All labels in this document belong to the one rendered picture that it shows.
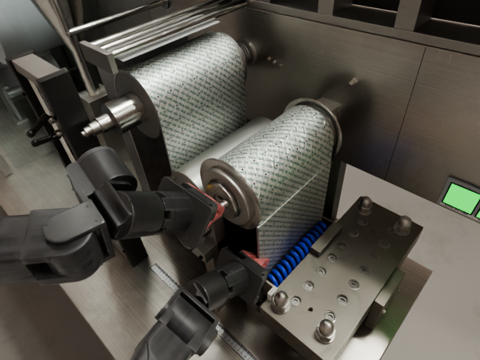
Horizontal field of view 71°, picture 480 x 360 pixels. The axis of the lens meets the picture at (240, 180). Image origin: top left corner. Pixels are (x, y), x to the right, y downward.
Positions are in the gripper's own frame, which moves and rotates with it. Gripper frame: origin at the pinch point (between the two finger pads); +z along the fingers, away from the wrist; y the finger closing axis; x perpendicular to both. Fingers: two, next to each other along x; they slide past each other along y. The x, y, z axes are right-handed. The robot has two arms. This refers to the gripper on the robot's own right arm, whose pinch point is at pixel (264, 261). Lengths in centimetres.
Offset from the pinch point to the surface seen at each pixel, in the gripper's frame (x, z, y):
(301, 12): 47, 9, -16
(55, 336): -119, 11, -97
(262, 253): 3.0, -2.7, 0.2
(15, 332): -126, -1, -115
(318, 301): -3.0, 4.2, 11.9
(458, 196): 24.1, 20.2, 23.3
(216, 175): 17.6, -13.5, -7.5
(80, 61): 21, -3, -77
